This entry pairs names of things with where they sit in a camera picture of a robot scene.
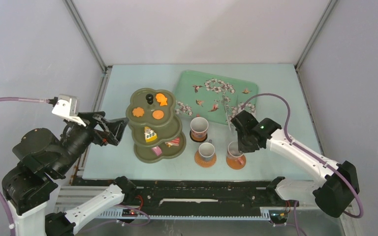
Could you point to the yellow toy cake slice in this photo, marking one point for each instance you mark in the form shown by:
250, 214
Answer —
150, 134

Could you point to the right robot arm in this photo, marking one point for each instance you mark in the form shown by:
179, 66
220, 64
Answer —
333, 186

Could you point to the round cork coaster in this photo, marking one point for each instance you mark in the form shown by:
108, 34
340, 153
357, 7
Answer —
237, 163
205, 163

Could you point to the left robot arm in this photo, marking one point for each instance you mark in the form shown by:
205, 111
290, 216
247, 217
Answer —
43, 159

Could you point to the white cup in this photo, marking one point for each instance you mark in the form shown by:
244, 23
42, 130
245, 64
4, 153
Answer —
207, 151

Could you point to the green three-tier serving stand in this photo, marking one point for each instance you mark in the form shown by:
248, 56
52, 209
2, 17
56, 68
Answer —
168, 128

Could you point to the orange cup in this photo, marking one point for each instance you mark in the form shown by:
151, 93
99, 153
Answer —
233, 150

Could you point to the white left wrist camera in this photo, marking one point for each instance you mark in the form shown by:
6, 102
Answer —
66, 108

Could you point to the metal serving tongs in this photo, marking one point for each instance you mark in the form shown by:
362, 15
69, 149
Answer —
231, 109

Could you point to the pink toy cake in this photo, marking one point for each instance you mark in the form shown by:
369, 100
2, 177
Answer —
157, 150

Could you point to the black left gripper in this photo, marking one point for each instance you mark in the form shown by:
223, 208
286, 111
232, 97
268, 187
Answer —
114, 128

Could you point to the orange toy fish pastry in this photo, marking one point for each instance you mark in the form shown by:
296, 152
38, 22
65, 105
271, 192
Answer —
161, 99

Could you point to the orange-handled cup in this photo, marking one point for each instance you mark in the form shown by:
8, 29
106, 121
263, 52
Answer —
199, 126

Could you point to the red striped toy cake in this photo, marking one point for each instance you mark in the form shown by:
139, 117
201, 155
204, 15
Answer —
173, 143

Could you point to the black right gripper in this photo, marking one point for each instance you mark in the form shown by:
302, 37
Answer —
244, 149

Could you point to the green floral serving tray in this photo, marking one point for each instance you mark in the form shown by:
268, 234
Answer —
199, 94

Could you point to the yellow smiley face coaster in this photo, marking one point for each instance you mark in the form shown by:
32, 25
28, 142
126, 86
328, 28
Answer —
197, 138

